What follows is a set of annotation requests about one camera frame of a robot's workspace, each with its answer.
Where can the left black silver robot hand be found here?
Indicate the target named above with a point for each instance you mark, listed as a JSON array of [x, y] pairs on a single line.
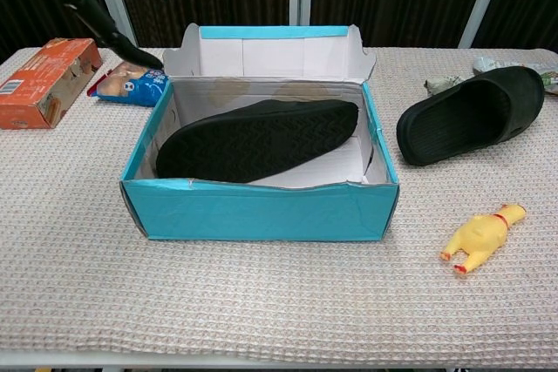
[[100, 19]]

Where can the black rubber slipper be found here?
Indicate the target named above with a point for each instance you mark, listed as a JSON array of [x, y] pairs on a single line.
[[261, 141], [440, 132]]

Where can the orange cardboard snack box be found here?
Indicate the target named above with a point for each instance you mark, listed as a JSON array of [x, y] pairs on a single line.
[[39, 80]]

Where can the teal cardboard shoe box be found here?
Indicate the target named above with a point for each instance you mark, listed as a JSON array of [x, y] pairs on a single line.
[[261, 215]]

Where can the blue snack bag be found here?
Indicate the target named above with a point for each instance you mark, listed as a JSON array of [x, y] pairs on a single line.
[[135, 89]]

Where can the beige waffle weave tablecloth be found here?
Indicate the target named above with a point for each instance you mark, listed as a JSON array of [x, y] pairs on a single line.
[[261, 302]]

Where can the crumpled silver wrapper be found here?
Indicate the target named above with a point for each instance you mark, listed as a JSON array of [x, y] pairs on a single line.
[[440, 84]]

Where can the silver green snack bag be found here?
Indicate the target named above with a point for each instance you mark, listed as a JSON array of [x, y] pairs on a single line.
[[488, 65]]

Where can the yellow rubber chicken toy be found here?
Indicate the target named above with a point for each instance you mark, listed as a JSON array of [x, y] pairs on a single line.
[[479, 232]]

